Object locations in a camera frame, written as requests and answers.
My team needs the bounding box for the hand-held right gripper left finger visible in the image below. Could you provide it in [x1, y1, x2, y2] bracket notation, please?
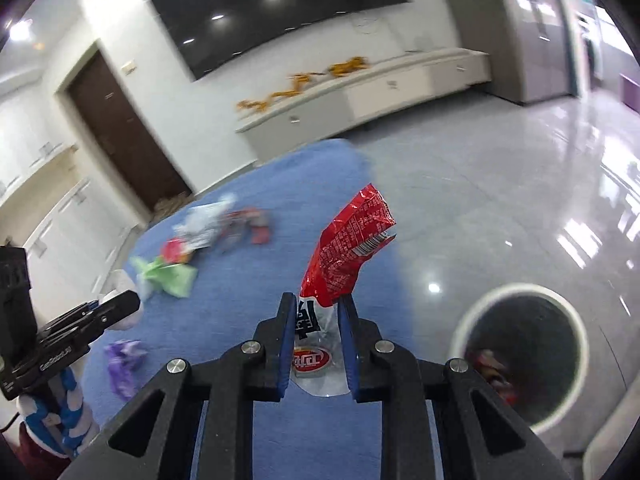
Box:
[60, 292, 298, 480]

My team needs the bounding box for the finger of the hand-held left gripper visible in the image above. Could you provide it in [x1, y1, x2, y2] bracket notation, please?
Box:
[82, 289, 142, 334]

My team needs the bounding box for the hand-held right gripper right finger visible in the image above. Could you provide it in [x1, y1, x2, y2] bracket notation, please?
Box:
[337, 295, 572, 480]

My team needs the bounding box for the green plastic bag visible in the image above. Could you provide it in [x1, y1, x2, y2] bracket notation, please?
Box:
[129, 255, 198, 300]

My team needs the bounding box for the red snack bag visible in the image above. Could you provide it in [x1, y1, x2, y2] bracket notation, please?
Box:
[291, 183, 397, 397]

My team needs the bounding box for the white plastic bag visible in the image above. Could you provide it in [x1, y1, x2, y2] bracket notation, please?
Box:
[172, 194, 238, 251]

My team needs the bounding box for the white round bin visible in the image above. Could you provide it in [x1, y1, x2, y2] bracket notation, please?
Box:
[448, 283, 590, 433]

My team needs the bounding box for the white plastic item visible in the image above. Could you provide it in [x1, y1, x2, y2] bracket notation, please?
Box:
[106, 270, 145, 332]

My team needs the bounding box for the purple wrapper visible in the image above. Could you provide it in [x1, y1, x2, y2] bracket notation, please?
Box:
[104, 339, 147, 401]

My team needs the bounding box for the red round packet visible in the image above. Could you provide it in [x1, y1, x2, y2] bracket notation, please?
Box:
[161, 239, 193, 265]

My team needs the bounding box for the white base cabinet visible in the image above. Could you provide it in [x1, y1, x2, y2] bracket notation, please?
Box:
[20, 177, 146, 301]

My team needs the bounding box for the beige door mat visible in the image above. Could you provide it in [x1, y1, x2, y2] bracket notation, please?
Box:
[150, 192, 193, 218]

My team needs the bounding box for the red foil wrapper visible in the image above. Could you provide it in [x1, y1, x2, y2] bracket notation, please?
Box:
[222, 207, 274, 228]

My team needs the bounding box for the blue carpet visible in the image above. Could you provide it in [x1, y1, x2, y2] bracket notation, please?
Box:
[80, 138, 446, 480]

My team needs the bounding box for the red wrapper inside bin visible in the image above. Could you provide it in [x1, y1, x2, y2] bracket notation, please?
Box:
[465, 350, 521, 406]

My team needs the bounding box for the brown door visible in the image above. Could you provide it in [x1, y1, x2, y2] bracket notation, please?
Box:
[67, 52, 193, 213]

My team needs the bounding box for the yellow dragon toy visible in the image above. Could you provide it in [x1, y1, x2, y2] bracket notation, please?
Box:
[236, 71, 326, 113]

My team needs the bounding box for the white television cabinet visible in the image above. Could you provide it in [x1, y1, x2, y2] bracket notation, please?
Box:
[235, 47, 490, 166]

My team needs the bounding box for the orange tinsel garland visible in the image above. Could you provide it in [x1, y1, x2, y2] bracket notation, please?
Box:
[327, 56, 373, 78]

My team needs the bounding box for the grey refrigerator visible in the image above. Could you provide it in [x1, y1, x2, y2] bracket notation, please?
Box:
[487, 0, 591, 106]

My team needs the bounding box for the purple stool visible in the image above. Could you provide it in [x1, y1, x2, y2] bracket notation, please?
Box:
[619, 72, 640, 106]

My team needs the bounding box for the white wall cabinet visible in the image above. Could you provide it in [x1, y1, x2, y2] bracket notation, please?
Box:
[0, 87, 78, 191]

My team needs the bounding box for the black wall television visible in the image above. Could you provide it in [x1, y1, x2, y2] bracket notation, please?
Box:
[144, 0, 411, 81]

